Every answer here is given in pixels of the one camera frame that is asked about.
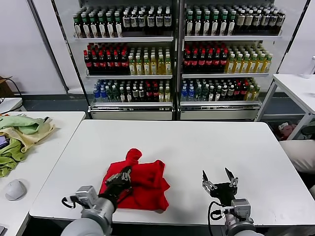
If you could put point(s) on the dark rounded bag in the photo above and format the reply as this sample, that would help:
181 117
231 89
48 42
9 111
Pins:
309 130

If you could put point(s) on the white metal shelf board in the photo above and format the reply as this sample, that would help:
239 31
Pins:
128 76
123 39
224 75
219 103
231 38
130 104

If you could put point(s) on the olive green towel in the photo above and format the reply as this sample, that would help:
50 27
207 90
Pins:
9 157

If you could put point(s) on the drinks display cabinet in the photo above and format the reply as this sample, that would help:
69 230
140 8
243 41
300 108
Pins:
130 114
216 114

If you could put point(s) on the white side table with legs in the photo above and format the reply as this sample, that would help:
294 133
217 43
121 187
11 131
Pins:
295 91

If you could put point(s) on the dark tea bottle blue-white label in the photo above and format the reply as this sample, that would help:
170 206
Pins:
126 22
159 22
142 22
167 22
134 22
150 22

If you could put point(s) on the lavender flat item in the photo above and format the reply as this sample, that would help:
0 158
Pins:
3 142

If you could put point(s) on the cream yellow garment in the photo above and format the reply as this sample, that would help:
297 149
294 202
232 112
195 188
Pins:
37 137

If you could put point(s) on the grey computer mouse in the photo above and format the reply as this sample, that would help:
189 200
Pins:
15 189

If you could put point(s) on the brown cardboard box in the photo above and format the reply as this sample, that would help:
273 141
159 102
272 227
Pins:
5 87

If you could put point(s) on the pale green garment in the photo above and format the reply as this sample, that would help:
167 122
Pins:
22 123

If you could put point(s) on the grey flat device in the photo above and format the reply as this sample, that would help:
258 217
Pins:
2 231

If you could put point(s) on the red t-shirt with bear print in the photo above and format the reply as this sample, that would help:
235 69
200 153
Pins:
147 182

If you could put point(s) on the small red-cap cola bottle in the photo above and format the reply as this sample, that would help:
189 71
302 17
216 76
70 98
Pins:
237 93
155 94
148 94
243 93

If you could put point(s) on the small blue water bottle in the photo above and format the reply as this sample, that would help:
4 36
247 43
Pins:
96 94
103 94
184 93
191 93

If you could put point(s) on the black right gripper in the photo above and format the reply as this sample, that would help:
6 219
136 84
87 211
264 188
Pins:
225 193

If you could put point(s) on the beige trouser leg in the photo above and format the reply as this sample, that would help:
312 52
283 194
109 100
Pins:
312 191
301 155

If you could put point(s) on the small dark bottle white cap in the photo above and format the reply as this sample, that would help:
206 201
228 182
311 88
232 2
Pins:
230 93
128 94
224 93
217 93
211 93
141 94
122 94
135 94

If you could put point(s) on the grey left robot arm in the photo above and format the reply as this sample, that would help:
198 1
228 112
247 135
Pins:
86 226

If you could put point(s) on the green-cap bottle white label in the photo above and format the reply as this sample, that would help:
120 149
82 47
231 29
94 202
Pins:
110 30
189 27
118 30
214 27
223 27
86 30
78 30
206 27
102 30
94 30
231 27
198 27

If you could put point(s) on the pink cloth pile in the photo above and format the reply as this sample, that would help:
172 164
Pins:
286 130

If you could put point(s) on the dark bottle beige label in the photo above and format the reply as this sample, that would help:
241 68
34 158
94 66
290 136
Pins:
240 22
272 20
256 20
280 20
248 21
264 20

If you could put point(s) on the small yellow drink bottle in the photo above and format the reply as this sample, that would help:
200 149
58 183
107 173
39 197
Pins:
256 93
167 94
161 94
249 93

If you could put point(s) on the white rounded-corner board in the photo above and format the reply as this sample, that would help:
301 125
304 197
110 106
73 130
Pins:
9 104

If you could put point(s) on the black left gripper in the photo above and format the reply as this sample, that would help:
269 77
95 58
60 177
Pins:
118 189

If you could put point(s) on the small green-tinted water bottle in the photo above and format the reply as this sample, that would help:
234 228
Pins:
115 94
198 93
109 94
205 93

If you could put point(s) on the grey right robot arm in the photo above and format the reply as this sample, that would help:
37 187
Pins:
241 228

